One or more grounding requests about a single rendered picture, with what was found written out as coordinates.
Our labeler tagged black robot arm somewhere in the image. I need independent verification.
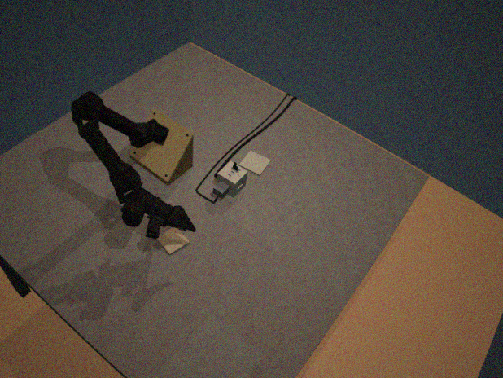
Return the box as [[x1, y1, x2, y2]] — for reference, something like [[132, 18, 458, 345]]
[[71, 91, 169, 239]]

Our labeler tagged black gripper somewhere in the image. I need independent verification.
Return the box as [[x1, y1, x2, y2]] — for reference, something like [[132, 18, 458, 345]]
[[145, 196, 196, 232]]

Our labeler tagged beige flat square panel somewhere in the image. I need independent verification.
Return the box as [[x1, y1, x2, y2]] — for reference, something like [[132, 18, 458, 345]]
[[238, 151, 271, 176]]

